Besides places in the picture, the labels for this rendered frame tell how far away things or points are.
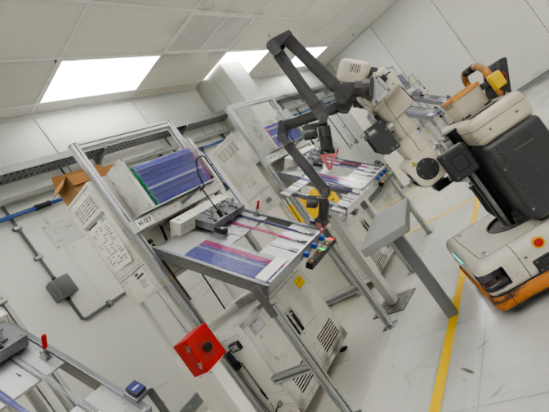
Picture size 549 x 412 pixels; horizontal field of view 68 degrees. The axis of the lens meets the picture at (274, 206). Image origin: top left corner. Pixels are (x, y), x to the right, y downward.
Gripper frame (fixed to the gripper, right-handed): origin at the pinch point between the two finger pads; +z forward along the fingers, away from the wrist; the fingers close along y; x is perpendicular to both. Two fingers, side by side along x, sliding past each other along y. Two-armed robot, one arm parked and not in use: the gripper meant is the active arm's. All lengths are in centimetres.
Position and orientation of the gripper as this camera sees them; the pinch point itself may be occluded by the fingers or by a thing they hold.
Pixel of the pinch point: (321, 231)
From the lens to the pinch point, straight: 237.5
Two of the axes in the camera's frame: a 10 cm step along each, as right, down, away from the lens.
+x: 8.8, 2.2, -4.3
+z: -0.3, 9.1, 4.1
